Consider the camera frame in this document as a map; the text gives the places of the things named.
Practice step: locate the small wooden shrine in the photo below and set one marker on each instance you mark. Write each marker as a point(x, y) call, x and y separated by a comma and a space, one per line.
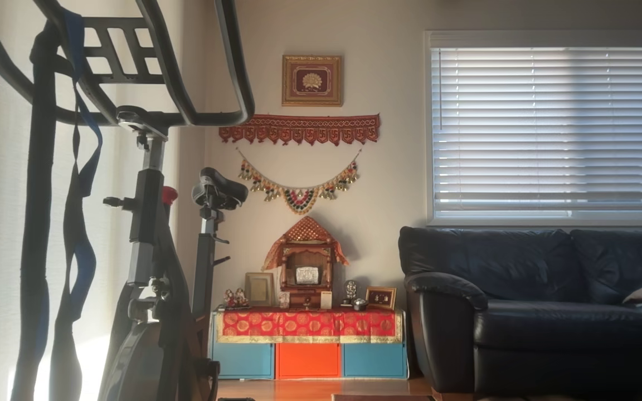
point(305, 262)

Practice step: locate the small silver idol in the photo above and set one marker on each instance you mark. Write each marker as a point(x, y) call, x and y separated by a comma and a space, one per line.
point(350, 291)

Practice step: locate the small white card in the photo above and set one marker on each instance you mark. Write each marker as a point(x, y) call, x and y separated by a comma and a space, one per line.
point(326, 300)

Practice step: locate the small dark metal bowl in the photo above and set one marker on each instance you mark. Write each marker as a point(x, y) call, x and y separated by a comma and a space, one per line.
point(360, 304)

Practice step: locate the small dark framed picture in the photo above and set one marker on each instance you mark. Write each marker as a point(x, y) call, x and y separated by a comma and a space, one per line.
point(381, 298)

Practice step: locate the red gold brocade cloth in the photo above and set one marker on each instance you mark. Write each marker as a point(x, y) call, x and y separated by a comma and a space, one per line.
point(310, 324)

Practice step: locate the small colourful figurines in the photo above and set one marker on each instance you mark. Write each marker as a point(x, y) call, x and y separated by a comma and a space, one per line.
point(236, 299)

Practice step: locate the blue orange low cabinet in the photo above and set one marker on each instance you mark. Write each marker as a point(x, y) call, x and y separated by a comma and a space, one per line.
point(307, 361)

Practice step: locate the black exercise bike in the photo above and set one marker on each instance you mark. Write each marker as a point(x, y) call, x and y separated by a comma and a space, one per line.
point(148, 223)

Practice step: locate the black leather sofa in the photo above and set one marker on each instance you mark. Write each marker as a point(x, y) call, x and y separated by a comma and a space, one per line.
point(521, 334)

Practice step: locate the white window blinds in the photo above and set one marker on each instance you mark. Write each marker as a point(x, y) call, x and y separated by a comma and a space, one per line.
point(555, 133)

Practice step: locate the white curtain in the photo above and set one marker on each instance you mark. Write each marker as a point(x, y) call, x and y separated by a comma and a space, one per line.
point(6, 223)

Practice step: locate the beaded wall garland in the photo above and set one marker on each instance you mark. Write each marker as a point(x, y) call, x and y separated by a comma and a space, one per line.
point(298, 199)

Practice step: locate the red embroidered wall hanging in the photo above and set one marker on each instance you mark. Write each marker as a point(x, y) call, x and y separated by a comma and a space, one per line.
point(298, 128)

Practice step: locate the gold standing picture frame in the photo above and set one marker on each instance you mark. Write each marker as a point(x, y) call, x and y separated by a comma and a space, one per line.
point(259, 289)

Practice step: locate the gold framed wall picture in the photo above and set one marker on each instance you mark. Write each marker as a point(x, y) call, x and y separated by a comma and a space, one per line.
point(312, 81)

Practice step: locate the white window frame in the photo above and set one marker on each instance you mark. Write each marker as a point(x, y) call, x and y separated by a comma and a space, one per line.
point(549, 39)

